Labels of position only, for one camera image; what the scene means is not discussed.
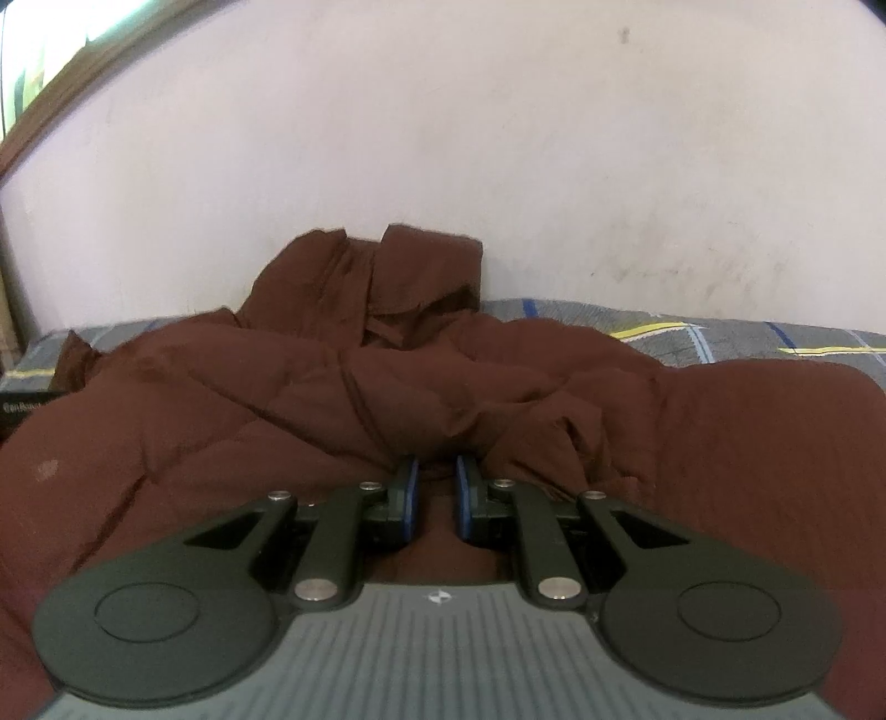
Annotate brown wooden window frame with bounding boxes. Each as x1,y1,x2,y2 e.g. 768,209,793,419
0,0,150,177

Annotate grey plaid bed sheet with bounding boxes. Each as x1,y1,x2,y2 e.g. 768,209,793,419
3,297,886,397

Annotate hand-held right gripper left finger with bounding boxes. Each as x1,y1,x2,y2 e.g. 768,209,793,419
183,454,421,611

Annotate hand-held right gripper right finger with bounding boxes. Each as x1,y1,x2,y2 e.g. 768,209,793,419
454,454,688,611

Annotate brown quilted jacket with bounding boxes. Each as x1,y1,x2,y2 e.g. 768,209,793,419
0,223,886,720

